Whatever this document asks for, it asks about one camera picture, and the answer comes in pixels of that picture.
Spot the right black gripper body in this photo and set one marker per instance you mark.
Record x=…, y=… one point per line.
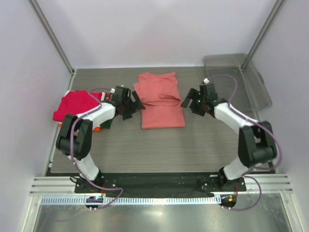
x=200, y=101

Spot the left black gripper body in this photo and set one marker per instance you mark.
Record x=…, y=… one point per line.
x=128, y=103

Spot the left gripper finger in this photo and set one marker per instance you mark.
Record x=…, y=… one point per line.
x=127, y=114
x=137, y=104

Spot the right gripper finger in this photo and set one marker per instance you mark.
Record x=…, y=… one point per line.
x=191, y=96
x=195, y=109

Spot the green t shirt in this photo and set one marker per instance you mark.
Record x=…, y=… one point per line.
x=106, y=124

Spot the salmon pink t shirt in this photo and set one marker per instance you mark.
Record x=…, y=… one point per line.
x=160, y=95

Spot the magenta t shirt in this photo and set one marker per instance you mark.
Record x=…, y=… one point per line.
x=74, y=102

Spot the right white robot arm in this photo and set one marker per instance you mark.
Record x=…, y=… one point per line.
x=256, y=144

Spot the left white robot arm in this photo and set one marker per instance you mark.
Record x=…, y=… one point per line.
x=75, y=137

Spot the clear plastic bin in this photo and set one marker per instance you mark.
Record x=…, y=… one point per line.
x=235, y=72

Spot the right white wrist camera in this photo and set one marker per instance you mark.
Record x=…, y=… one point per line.
x=206, y=81

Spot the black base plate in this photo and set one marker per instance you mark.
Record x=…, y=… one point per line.
x=159, y=185

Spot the slotted white cable duct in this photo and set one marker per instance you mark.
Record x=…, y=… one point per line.
x=93, y=200

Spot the aluminium frame rail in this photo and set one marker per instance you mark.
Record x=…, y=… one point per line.
x=52, y=185

